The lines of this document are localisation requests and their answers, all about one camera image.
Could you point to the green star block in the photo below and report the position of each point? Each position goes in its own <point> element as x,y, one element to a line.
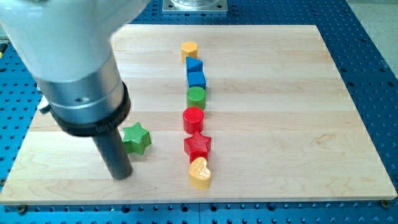
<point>136,139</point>

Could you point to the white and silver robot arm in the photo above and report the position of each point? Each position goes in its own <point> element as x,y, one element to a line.
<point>66,47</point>

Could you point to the red star block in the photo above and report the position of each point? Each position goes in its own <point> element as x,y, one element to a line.
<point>197,146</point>

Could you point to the red cylinder block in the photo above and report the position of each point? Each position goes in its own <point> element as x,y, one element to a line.
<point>193,120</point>

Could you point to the green cylinder block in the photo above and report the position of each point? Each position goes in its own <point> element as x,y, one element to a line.
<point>196,96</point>

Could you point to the blue cube block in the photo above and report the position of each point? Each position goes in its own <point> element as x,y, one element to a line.
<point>196,79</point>

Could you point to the blue triangle block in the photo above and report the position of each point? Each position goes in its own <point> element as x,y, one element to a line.
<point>193,65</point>

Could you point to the yellow heart block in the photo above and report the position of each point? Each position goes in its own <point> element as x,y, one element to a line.
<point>199,175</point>

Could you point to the yellow hexagon block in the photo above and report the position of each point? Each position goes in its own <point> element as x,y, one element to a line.
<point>189,49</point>

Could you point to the light wooden board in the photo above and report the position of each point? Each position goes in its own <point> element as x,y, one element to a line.
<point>282,124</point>

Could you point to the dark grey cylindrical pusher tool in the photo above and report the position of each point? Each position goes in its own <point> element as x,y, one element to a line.
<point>111,148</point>

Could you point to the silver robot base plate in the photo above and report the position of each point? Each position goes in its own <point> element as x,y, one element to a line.
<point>195,5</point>

